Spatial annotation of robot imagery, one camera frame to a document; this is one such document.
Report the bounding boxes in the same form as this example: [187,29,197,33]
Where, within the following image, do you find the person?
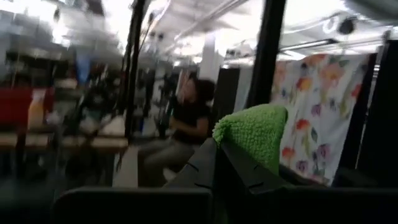
[138,77,216,187]

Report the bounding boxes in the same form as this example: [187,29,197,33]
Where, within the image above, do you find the black metal rig frame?
[123,0,287,139]

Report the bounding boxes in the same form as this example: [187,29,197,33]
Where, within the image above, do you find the wooden background table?
[0,131,129,151]

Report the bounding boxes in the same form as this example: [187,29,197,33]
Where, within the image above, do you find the floral print curtain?
[269,54,371,187]

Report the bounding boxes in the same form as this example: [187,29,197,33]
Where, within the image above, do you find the black partition panel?
[338,39,398,188]

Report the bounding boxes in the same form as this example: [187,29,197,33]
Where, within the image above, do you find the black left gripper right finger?
[218,140,293,195]

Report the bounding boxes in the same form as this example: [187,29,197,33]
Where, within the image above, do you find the green microfiber towel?
[212,103,289,175]

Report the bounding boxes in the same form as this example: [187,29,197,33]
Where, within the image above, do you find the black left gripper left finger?
[164,137,218,189]

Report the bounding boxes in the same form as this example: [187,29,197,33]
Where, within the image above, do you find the red box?
[0,86,55,126]

